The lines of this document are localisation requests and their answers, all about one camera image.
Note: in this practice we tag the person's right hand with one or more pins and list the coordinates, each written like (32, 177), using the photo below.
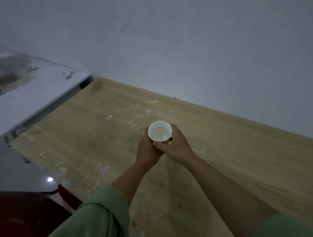
(178, 149)

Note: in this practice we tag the person's left hand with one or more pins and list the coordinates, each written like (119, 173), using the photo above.
(146, 153)

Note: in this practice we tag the white printed paper cup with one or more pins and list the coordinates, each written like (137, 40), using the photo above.
(159, 130)

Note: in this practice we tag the person's left forearm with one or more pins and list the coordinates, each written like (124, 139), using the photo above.
(132, 183)

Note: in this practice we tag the person's right forearm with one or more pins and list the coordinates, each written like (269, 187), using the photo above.
(232, 200)

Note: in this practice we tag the person's green left sleeve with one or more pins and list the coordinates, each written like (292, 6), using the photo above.
(97, 217)

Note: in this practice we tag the person's green sleeve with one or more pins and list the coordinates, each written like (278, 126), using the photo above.
(97, 217)
(286, 227)

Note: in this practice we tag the person's green right sleeve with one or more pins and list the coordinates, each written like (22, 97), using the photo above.
(286, 227)

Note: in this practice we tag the wooden table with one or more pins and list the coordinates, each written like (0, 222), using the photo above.
(220, 146)

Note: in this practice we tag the brown-stained white table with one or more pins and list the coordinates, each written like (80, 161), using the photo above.
(49, 85)

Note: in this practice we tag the red metal chair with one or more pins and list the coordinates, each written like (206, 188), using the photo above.
(24, 214)

